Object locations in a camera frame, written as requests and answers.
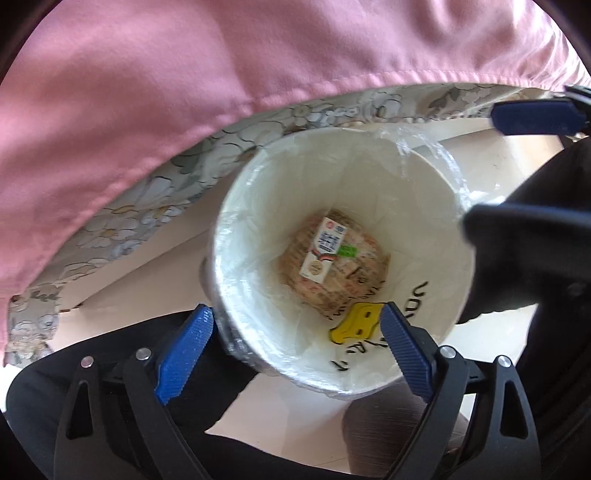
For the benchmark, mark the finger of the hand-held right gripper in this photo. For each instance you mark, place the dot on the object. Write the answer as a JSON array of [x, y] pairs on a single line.
[[531, 117], [517, 258]]

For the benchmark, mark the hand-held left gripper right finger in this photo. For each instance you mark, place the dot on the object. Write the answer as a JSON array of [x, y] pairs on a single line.
[[406, 353]]

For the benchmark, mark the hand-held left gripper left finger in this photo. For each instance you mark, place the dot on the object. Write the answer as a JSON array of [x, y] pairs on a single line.
[[184, 355]]

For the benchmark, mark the brown printed snack packet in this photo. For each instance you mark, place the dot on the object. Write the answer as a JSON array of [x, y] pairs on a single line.
[[364, 277]]

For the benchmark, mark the white trash bin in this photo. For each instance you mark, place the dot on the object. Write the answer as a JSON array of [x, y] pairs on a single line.
[[415, 221]]

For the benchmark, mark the white drink carton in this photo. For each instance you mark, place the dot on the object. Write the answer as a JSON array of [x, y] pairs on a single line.
[[323, 249]]

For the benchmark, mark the clear plastic bin liner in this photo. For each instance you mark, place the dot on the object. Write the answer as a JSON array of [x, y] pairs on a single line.
[[249, 258]]

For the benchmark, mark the grey floral bed skirt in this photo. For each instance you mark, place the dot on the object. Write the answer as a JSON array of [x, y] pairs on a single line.
[[138, 203]]

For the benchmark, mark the pink floral bed sheet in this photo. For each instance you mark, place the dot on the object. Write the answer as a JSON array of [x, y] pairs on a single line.
[[184, 69]]

